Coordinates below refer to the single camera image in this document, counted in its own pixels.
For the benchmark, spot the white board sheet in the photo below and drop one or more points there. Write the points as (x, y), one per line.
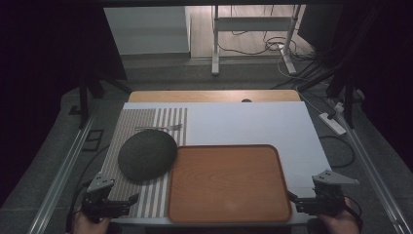
(253, 125)

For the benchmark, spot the person's right hand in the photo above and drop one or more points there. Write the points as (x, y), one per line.
(337, 224)

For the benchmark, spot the black metal stand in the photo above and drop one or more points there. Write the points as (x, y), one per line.
(85, 94)
(349, 87)

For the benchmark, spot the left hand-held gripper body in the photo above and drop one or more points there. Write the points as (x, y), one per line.
(97, 198)

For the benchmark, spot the brown wooden tray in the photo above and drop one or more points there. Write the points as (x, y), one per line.
(229, 183)

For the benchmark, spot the person's left hand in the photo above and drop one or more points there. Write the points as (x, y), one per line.
(87, 226)

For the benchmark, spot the white metal desk frame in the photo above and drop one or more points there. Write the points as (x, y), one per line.
(250, 24)

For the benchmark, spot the black rectangular floor frame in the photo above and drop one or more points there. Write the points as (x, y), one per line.
(93, 139)

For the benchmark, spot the striped grey placemat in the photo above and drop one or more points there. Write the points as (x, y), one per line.
(130, 190)

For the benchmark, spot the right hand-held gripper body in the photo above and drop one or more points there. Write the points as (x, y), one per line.
(326, 195)

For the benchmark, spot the silver fork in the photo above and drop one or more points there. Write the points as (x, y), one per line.
(160, 127)

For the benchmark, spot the white cabinet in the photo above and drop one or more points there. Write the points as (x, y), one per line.
(146, 29)

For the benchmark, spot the white power strip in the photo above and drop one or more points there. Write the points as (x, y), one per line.
(332, 124)

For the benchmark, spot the aluminium floor rail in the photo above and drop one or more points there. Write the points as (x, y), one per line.
(376, 169)
(61, 175)

